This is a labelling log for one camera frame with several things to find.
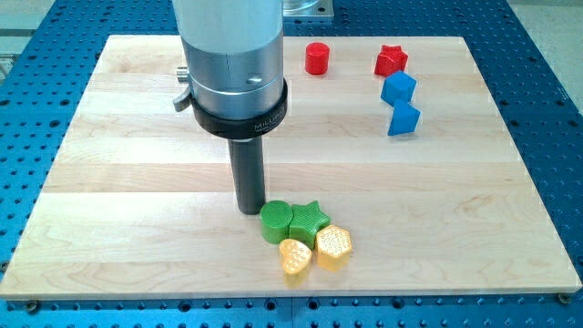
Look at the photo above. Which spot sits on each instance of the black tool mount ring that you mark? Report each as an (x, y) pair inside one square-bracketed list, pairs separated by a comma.
[(242, 128)]

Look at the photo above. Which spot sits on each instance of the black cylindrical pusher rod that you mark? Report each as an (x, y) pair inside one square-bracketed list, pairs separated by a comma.
[(246, 158)]

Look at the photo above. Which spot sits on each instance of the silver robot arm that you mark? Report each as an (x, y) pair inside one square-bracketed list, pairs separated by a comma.
[(236, 86)]

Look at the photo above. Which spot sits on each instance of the blue triangle block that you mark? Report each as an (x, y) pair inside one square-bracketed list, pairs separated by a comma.
[(404, 120)]

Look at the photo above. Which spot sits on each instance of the green cylinder block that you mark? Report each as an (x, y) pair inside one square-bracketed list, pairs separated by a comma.
[(276, 216)]

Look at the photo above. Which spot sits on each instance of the green star block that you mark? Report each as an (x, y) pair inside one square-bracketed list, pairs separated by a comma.
[(307, 220)]

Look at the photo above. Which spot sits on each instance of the yellow heart block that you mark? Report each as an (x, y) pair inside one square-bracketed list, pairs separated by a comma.
[(295, 256)]

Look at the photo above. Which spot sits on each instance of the red cylinder block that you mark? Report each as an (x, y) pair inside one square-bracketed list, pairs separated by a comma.
[(316, 58)]

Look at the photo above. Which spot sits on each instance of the yellow hexagon block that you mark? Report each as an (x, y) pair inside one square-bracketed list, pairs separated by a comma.
[(333, 248)]

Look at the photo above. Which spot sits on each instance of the wooden board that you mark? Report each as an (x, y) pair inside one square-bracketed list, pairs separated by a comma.
[(139, 202)]

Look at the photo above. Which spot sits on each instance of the blue cube block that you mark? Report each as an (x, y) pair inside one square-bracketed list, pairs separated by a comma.
[(398, 86)]

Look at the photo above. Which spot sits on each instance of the red star block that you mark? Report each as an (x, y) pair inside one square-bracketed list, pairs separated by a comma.
[(390, 60)]

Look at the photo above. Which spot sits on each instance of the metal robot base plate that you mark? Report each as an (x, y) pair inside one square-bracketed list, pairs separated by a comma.
[(308, 9)]

